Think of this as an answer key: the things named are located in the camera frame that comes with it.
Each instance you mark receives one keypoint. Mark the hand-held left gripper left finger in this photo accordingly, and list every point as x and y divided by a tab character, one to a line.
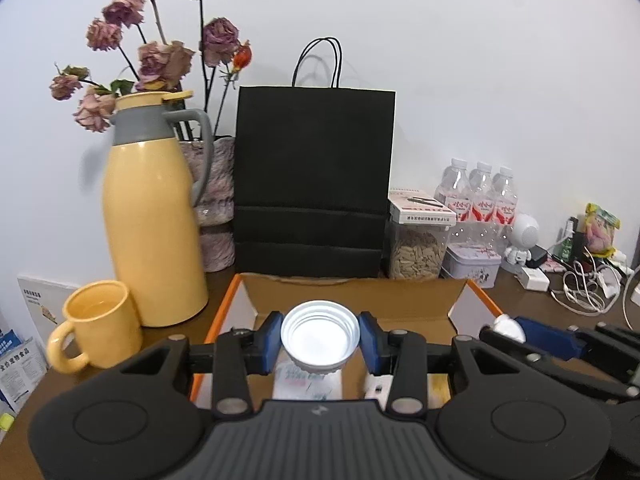
272	342

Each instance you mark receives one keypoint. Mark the pink marbled vase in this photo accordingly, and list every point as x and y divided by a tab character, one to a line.
217	220

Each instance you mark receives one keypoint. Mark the white charger plug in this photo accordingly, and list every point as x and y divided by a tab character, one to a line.
534	278

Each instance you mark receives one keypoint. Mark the dried rose bouquet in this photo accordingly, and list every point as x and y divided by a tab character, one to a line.
160	60

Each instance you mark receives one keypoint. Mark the printed tin box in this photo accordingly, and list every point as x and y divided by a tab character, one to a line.
470	265

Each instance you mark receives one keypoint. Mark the small green bottle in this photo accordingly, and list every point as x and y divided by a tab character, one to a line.
566	245

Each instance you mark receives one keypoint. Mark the white flat box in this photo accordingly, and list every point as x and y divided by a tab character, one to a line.
420	209

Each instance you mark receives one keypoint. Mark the yellow ceramic mug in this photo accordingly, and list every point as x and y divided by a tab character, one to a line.
105	330

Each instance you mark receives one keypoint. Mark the white tissue packet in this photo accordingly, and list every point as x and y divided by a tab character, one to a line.
307	385

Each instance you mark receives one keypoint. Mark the orange cardboard box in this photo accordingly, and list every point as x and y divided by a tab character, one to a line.
350	300

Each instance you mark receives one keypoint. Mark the clear container of seeds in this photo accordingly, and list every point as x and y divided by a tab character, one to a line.
415	255

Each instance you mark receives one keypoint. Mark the black paper bag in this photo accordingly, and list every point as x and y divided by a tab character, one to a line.
310	160

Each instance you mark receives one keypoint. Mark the black power adapter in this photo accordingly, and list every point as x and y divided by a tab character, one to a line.
538	256

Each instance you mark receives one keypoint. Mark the yellow thermos jug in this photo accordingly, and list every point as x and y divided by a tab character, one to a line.
150	235

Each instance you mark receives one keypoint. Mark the small white plastic jar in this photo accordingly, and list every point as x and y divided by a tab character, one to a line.
320	335

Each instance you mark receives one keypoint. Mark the yellow pink snack packet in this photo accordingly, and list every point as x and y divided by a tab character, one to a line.
602	230

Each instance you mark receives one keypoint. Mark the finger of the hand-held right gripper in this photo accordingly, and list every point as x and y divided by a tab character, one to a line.
550	367
547	339

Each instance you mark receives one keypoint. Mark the white carton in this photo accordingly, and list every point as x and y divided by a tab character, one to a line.
45	300

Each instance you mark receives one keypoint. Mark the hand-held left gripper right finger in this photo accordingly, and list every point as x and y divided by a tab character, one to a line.
370	345

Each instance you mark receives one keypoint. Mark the yellow sponge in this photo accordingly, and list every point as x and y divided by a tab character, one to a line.
439	390

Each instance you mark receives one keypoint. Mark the blue white pet food bag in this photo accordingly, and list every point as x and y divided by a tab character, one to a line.
20	370

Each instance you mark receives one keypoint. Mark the white robot toy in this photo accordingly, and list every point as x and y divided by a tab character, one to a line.
525	230

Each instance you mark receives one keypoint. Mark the white shiny plastic wrapper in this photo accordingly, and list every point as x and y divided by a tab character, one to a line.
507	327

